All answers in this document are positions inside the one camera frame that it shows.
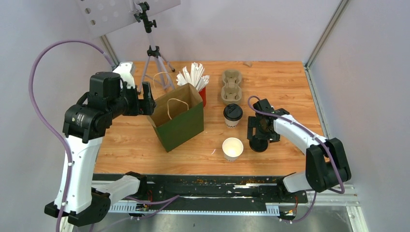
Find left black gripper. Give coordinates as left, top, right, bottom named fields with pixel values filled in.
left=108, top=81, right=157, bottom=119

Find black plastic cup lid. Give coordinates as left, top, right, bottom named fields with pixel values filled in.
left=249, top=139, right=269, bottom=152

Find white paper cup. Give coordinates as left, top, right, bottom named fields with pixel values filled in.
left=222, top=137, right=244, bottom=162
left=224, top=118, right=240, bottom=128

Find green paper bag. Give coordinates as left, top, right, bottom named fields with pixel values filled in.
left=147, top=83, right=205, bottom=152

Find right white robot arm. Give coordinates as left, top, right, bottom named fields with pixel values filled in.
left=247, top=99, right=351, bottom=202

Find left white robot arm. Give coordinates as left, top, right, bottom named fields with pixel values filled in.
left=44, top=72, right=156, bottom=227

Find cardboard cup carrier tray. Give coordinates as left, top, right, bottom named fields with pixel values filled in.
left=221, top=69, right=242, bottom=105

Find white wrapped straws bundle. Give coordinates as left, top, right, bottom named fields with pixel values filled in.
left=176, top=62, right=210, bottom=92

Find red straw holder cup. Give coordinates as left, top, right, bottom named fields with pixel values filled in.
left=199, top=87, right=207, bottom=107

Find white perforated panel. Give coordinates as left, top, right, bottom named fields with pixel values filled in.
left=75, top=0, right=181, bottom=39

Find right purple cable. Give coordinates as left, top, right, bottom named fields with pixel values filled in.
left=247, top=95, right=346, bottom=224

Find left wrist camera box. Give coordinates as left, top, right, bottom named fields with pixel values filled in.
left=113, top=61, right=136, bottom=89

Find silver camera tripod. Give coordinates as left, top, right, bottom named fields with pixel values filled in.
left=132, top=0, right=176, bottom=89

